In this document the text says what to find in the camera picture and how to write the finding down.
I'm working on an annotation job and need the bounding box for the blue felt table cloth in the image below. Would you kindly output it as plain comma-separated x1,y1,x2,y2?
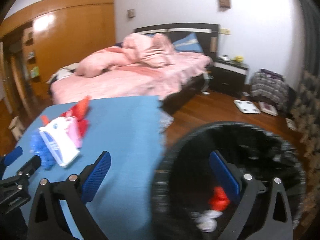
28,96,163,239

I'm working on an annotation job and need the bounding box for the orange foam net sleeve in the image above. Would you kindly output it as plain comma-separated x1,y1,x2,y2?
74,96,91,121

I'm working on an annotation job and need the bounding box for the black bed headboard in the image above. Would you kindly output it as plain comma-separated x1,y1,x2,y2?
133,23,220,61

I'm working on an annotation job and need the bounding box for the left wall lamp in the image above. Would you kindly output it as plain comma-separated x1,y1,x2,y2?
127,9,136,18

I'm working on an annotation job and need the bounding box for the bed with pink sheet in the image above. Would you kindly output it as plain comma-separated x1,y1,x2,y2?
48,49,214,116

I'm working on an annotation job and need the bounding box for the patterned dark curtain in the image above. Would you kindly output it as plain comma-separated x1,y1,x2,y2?
291,0,319,228

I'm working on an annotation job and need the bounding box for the white blue paper box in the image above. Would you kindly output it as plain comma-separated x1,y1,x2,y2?
39,117,80,167

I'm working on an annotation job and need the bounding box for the blue embroidered pillow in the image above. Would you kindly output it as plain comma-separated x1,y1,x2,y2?
172,33,203,53

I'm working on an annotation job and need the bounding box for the right wall lamp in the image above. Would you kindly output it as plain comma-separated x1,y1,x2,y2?
218,0,231,9

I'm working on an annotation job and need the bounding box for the wooden wardrobe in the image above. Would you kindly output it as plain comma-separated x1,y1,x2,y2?
1,0,116,117

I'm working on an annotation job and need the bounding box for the pink crumpled duvet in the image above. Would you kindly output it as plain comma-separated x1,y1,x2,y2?
75,33,176,77

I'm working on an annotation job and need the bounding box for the white bathroom scale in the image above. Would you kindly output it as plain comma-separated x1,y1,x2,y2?
234,100,261,114

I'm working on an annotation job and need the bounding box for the black bin with liner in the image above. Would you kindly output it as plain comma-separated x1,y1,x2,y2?
151,121,306,239

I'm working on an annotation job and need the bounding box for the grey white tissue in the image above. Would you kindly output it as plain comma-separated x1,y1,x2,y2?
191,210,223,233

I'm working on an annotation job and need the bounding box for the red plastic bag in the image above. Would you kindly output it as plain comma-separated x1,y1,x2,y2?
209,186,231,212

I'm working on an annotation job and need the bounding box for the black bedside cabinet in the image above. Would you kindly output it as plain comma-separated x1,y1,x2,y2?
209,59,249,98

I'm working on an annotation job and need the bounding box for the white small stool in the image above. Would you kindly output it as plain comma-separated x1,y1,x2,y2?
8,116,25,141

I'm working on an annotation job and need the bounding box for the clothes pile on bed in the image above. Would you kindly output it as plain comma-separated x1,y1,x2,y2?
47,62,79,85

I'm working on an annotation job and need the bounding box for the red paper scrap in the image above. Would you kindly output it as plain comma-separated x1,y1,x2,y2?
41,115,50,126

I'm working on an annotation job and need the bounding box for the yellow plush toy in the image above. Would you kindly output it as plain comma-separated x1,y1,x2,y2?
234,55,244,63

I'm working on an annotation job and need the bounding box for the pink plastic wrapper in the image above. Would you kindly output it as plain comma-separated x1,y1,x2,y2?
66,116,82,148

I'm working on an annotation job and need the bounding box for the wall power outlet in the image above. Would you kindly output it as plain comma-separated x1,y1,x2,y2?
220,28,231,35

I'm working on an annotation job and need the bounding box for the wall lamp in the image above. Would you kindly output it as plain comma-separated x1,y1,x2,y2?
127,9,136,18
218,0,231,9

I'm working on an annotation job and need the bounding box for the blue plastic bag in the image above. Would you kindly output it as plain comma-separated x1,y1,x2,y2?
30,129,56,170

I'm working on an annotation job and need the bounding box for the plaid bag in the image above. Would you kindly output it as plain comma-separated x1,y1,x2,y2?
250,69,289,112

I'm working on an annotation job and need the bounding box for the red cloth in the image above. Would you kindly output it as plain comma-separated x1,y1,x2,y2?
61,105,89,138

